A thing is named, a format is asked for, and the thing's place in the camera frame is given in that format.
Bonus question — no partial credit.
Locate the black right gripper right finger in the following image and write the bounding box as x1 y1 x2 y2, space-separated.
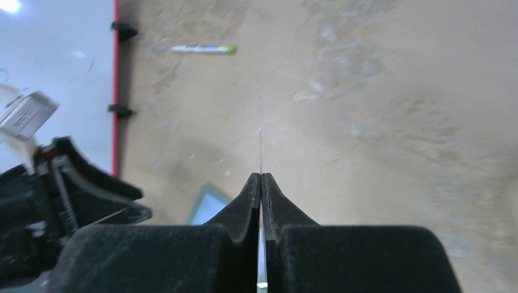
261 173 461 292

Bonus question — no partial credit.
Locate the black whiteboard clip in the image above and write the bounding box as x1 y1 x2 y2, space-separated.
108 104 134 118
111 21 138 43

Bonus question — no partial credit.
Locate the white marker pen green cap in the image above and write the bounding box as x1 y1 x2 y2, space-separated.
170 45 238 54

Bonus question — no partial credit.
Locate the black whiteboard clip lower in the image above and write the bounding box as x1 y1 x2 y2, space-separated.
108 104 134 118

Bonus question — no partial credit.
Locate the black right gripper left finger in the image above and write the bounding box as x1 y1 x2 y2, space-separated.
46 173 261 292

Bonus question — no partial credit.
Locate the thin card seen edge-on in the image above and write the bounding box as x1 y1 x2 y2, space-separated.
257 96 268 292

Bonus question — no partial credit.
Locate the pink framed whiteboard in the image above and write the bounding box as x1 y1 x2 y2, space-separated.
1 1 119 175

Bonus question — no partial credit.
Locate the black whiteboard clip upper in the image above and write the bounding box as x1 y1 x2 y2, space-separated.
111 21 138 43

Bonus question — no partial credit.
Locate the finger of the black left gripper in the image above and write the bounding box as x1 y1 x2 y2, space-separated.
53 137 144 201
60 161 152 237

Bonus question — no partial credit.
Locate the green leather card holder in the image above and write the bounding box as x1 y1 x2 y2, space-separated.
186 184 233 225

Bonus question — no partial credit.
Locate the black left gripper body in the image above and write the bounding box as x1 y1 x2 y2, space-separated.
1 164 64 288

